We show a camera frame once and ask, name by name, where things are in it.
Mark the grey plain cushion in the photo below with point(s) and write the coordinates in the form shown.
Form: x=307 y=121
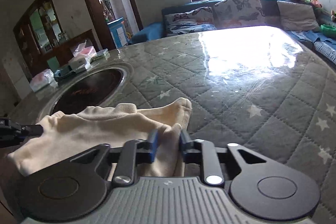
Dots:
x=297 y=17

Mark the grey quilted star table cover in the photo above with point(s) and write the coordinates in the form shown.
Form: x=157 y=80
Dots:
x=253 y=86

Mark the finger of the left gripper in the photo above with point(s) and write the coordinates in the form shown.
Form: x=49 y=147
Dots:
x=13 y=133

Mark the butterfly cushion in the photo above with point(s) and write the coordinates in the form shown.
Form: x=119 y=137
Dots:
x=197 y=20
x=238 y=13

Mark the round induction cooktop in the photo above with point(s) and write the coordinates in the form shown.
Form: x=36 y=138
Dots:
x=91 y=88

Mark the colourful plush toys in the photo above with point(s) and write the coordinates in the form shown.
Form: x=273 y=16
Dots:
x=315 y=3

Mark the green bowl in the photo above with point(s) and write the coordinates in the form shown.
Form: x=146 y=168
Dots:
x=328 y=31

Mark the white remote control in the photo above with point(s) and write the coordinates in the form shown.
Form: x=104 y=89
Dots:
x=79 y=69

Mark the left butterfly cushion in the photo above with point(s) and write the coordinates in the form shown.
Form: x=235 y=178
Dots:
x=197 y=20

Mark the dark wooden cabinet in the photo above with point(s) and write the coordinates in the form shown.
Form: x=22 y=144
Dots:
x=40 y=38

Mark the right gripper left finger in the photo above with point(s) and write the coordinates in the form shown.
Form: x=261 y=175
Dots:
x=128 y=157

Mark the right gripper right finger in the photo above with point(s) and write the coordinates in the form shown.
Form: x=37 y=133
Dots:
x=204 y=154

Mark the soft pack of tissues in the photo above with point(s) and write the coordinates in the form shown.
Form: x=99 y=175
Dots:
x=41 y=80

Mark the right butterfly cushion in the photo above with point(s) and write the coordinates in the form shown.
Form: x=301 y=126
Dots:
x=238 y=13

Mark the green flat box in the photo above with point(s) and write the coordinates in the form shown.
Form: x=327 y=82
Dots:
x=104 y=54

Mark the blue sofa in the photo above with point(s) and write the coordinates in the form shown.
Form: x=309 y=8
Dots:
x=315 y=41

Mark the white refrigerator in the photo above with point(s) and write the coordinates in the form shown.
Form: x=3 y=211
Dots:
x=14 y=83

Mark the beige sweater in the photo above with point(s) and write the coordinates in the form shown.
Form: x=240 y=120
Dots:
x=67 y=135

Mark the blue and white small cabinet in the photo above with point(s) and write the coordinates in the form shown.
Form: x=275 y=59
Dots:
x=118 y=32

